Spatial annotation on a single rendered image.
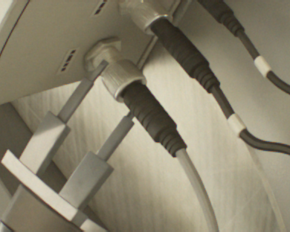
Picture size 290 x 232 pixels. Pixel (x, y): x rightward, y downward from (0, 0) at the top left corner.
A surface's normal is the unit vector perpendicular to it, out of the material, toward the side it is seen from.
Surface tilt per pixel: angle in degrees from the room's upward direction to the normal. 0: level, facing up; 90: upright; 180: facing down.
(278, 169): 90
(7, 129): 36
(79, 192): 62
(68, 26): 132
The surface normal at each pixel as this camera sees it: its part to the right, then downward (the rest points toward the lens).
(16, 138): 0.32, -0.76
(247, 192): -0.74, 0.17
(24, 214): -0.33, -0.32
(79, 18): 0.55, 0.70
